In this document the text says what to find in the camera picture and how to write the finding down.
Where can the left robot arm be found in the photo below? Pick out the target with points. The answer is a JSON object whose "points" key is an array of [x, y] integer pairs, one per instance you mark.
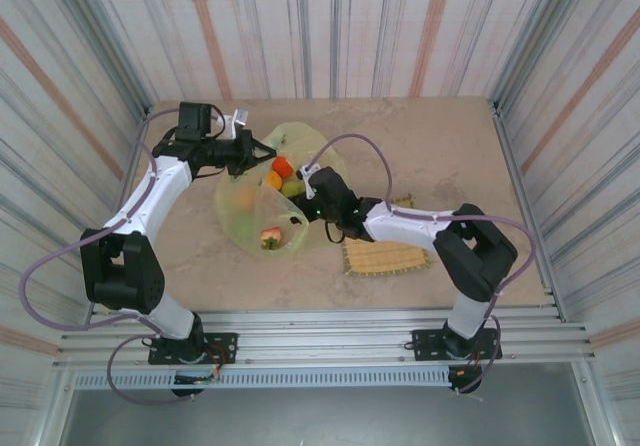
{"points": [[147, 196]]}

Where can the red-orange tangerine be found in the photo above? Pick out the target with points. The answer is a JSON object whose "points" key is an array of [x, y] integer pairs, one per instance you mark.
{"points": [[283, 165]]}

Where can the woven bamboo tray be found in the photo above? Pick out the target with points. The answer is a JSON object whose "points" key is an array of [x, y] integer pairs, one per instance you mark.
{"points": [[385, 261]]}

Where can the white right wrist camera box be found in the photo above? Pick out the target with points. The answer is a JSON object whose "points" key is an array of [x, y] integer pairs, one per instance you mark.
{"points": [[306, 173]]}

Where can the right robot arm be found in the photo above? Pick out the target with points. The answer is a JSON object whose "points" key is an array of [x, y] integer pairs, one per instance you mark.
{"points": [[475, 251]]}

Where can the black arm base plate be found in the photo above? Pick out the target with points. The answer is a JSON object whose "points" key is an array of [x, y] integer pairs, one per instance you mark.
{"points": [[225, 346], [425, 343]]}

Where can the red strawberry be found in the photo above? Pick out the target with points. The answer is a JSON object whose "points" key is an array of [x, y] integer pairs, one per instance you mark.
{"points": [[270, 237]]}

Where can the bright green custard apple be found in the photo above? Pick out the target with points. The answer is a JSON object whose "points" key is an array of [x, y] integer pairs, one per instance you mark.
{"points": [[291, 186]]}

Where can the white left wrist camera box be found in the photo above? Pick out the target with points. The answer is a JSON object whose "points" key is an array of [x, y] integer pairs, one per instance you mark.
{"points": [[236, 121]]}

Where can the yellow-green avocado print plastic bag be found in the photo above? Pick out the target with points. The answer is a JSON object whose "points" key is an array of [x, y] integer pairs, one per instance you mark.
{"points": [[305, 138]]}

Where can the aluminium mounting rail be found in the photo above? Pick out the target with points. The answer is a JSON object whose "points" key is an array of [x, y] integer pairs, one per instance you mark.
{"points": [[325, 336]]}

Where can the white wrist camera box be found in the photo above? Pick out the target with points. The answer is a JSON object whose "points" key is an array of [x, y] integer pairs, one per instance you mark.
{"points": [[306, 173], [236, 121]]}

